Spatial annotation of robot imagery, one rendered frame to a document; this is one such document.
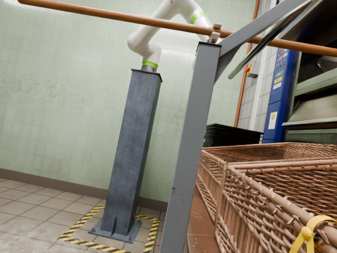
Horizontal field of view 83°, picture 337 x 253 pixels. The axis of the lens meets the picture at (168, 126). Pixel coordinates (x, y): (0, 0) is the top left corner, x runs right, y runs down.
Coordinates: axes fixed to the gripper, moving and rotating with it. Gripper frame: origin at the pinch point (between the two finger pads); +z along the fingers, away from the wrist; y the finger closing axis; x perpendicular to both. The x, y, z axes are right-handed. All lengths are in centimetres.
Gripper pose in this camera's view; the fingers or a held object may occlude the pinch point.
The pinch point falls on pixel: (215, 33)
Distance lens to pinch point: 84.6
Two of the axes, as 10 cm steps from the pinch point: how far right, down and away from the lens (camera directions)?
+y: -1.9, 9.8, -0.3
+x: -9.8, -1.9, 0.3
